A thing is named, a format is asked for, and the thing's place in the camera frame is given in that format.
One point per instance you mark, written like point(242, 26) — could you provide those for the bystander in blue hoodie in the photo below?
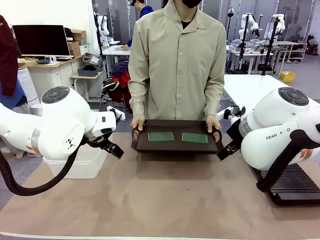
point(145, 10)

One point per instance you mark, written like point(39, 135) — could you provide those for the black tripod stand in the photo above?
point(271, 50)

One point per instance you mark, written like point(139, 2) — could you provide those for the bystander in maroon top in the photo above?
point(7, 55)

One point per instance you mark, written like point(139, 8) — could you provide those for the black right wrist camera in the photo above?
point(235, 113)

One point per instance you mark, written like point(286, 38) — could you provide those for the person's left forearm beige sleeve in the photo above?
point(212, 100)

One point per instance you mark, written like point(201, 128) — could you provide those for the large white table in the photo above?
point(250, 87)

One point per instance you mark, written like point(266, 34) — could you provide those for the person's right hand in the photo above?
point(138, 122)

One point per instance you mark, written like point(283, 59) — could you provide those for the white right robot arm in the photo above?
point(275, 125)

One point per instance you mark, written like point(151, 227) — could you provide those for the dark brown plastic tray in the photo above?
point(175, 147)

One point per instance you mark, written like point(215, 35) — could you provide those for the grey tool case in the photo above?
point(91, 61)

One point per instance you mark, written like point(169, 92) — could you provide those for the black slotted PCB rack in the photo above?
point(295, 182)

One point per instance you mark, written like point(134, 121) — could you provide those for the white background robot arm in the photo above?
point(279, 22)
point(246, 25)
point(103, 25)

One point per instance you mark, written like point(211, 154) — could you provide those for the small wooden rolling table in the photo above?
point(87, 77)

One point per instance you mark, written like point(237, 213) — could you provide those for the black face mask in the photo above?
point(190, 3)

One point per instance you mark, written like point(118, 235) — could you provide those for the white air purifier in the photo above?
point(27, 85)

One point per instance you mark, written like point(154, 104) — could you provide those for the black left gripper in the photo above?
point(98, 142)

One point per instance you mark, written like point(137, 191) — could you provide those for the green PCB board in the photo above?
point(195, 138)
point(161, 137)

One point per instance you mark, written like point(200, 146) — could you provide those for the person's right forearm beige sleeve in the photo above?
point(137, 100)

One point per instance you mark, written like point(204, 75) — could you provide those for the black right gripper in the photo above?
point(234, 133)

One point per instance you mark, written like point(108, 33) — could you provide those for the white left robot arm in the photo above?
point(62, 120)

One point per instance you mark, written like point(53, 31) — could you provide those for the brown cardboard box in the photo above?
point(79, 35)
point(73, 48)

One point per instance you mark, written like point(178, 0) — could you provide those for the person's left hand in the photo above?
point(213, 121)

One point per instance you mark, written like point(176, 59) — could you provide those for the yellow plastic basket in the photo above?
point(287, 76)

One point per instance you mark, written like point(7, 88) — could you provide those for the black computer monitor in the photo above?
point(41, 40)

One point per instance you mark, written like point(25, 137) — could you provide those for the chair with red clothes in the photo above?
point(120, 82)

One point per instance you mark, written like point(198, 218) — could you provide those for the white background work table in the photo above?
point(115, 51)

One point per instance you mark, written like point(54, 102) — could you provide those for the person's torso beige shirt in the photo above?
point(177, 62)

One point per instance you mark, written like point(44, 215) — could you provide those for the clear plastic storage box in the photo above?
point(80, 167)

